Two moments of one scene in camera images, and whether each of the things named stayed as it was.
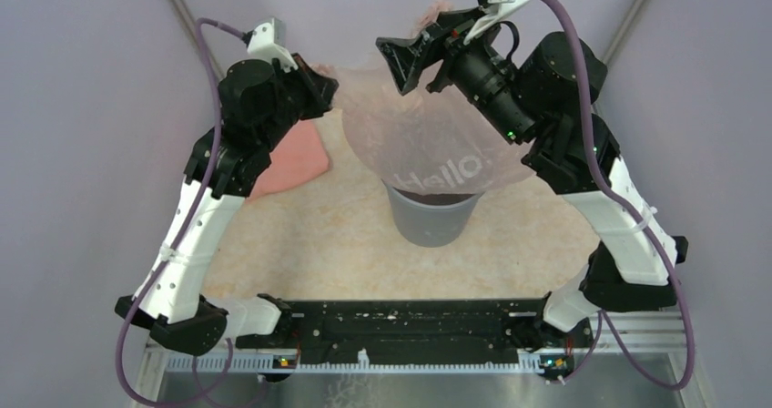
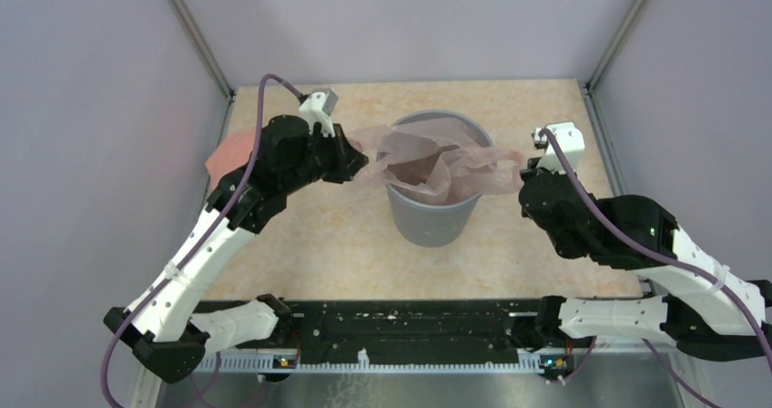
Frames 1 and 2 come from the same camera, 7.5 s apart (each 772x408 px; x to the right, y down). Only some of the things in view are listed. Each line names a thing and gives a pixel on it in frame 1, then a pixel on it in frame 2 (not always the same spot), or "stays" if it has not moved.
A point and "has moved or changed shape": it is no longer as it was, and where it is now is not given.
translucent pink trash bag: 427,139 has moved or changed shape
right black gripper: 441,42 to 532,168
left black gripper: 320,89 to 349,160
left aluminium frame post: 188,20 stays
